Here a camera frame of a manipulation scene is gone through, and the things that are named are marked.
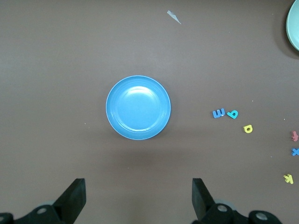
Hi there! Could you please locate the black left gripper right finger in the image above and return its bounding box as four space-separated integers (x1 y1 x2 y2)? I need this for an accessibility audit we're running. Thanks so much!
191 178 283 224

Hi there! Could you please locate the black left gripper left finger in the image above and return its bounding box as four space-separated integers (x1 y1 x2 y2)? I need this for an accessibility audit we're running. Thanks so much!
0 178 86 224

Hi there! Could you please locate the blue foam letter m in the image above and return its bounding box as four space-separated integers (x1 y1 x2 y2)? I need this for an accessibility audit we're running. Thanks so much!
212 108 226 119

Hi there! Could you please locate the blue plate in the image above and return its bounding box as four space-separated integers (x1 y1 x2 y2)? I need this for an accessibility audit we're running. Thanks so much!
106 75 171 140

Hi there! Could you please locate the white tape scrap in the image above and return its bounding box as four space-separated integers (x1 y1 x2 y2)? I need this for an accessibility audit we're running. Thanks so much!
166 10 182 25

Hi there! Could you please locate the pale green plate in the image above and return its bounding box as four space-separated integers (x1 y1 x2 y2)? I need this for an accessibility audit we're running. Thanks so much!
285 0 299 51

